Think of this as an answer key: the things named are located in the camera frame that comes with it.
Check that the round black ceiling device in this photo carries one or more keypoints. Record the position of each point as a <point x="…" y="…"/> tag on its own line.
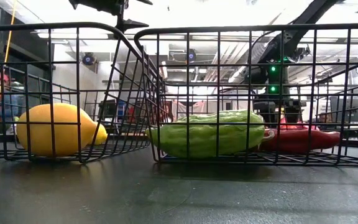
<point x="191" y="55"/>
<point x="89" y="59"/>

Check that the dark background monitor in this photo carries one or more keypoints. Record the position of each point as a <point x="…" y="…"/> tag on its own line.
<point x="348" y="110"/>

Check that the dark red chili pepper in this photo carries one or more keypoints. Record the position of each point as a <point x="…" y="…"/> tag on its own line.
<point x="294" y="141"/>

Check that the green cucumber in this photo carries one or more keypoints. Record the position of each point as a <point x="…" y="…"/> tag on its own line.
<point x="202" y="140"/>

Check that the silver ceiling duct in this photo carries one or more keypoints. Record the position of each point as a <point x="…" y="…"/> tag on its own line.
<point x="241" y="59"/>

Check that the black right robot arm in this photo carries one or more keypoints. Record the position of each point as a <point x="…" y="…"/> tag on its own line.
<point x="311" y="15"/>

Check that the person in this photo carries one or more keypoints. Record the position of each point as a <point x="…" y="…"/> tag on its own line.
<point x="325" y="118"/>
<point x="9" y="105"/>
<point x="291" y="119"/>

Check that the black ceiling fixture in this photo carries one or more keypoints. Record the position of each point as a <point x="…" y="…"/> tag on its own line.
<point x="301" y="53"/>

